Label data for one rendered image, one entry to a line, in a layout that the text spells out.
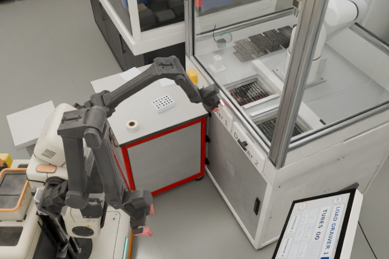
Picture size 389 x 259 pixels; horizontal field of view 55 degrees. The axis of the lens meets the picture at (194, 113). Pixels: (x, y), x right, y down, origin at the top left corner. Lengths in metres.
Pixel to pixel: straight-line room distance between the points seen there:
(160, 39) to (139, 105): 0.58
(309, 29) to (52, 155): 1.02
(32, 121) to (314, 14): 1.77
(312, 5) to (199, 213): 1.85
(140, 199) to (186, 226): 1.33
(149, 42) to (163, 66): 1.21
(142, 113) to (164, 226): 0.85
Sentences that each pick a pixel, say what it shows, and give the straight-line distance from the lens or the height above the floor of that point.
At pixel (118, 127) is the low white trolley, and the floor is 0.76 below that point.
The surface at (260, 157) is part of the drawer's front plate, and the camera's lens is 1.88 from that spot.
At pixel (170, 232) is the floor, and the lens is 2.68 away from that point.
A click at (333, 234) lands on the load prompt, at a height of 1.16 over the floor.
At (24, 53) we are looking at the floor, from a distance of 4.48.
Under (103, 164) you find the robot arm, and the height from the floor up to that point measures 1.43.
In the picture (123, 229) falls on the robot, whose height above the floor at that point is 0.27.
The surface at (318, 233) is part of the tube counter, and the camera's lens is 1.49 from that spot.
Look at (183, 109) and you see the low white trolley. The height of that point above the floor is 0.76.
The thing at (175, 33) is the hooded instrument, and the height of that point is 0.90.
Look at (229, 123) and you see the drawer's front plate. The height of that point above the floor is 0.89.
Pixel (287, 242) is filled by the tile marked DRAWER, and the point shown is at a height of 1.00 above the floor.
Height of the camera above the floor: 2.39
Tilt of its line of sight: 45 degrees down
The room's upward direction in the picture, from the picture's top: straight up
